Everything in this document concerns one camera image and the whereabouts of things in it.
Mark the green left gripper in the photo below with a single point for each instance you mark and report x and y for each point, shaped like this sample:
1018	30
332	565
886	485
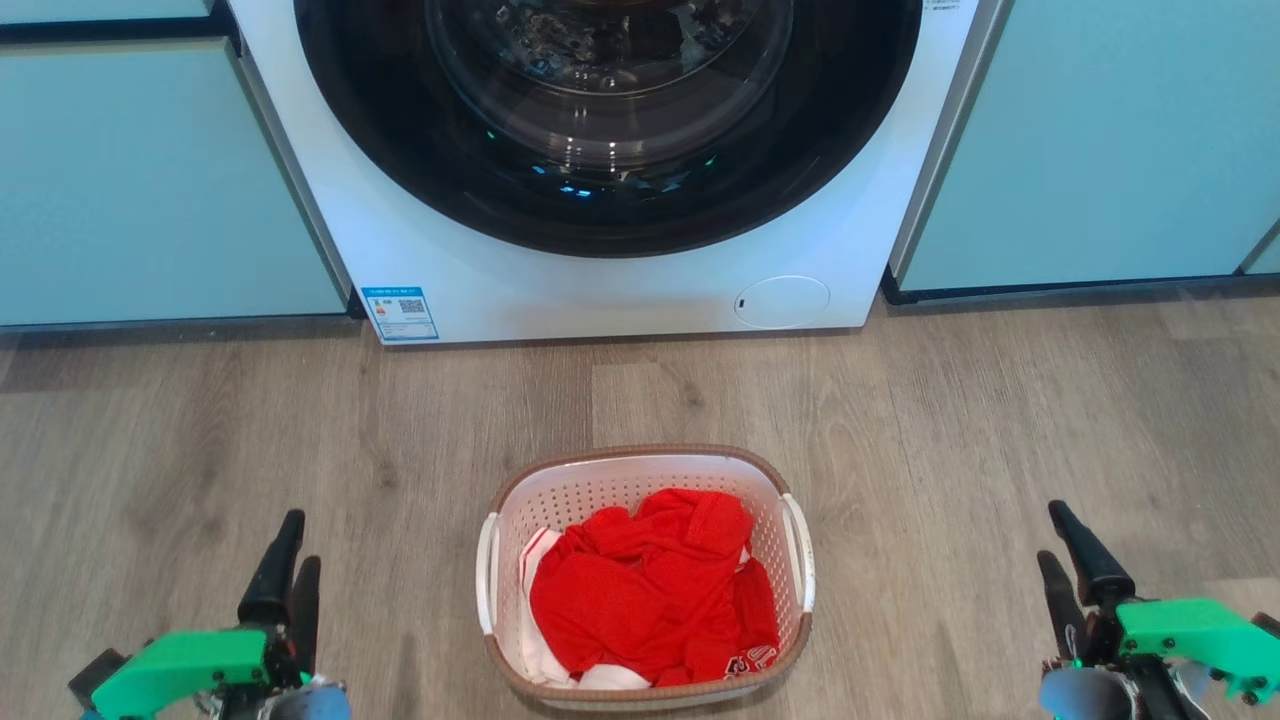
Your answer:
180	665

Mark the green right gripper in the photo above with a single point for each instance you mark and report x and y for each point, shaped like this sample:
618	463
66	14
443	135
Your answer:
1190	635

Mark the white brown-rimmed laundry basket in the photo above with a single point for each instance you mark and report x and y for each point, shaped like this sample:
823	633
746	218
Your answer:
580	490

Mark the blue energy label sticker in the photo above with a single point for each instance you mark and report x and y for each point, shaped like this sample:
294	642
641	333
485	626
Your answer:
400	313

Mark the red mesh jersey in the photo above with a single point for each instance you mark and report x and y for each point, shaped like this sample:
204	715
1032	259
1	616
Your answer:
640	590

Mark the narrow pale green cabinet door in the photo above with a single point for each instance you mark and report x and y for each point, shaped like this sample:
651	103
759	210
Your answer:
1266	255

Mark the round white filter cover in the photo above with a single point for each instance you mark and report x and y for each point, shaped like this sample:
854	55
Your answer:
782	301

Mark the white front-load washing machine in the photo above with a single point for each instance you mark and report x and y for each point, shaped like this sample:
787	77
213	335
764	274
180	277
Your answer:
600	290

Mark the large pale green cabinet door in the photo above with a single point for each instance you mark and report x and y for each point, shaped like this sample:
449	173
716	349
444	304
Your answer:
140	180

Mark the pale green cabinet panel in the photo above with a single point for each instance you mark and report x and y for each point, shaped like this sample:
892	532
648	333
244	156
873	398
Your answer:
1100	140

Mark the round black washer door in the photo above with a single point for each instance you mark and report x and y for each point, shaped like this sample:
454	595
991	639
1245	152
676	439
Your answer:
420	150

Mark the pale green cabinet drawer front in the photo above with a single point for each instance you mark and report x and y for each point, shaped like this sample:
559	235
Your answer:
100	8

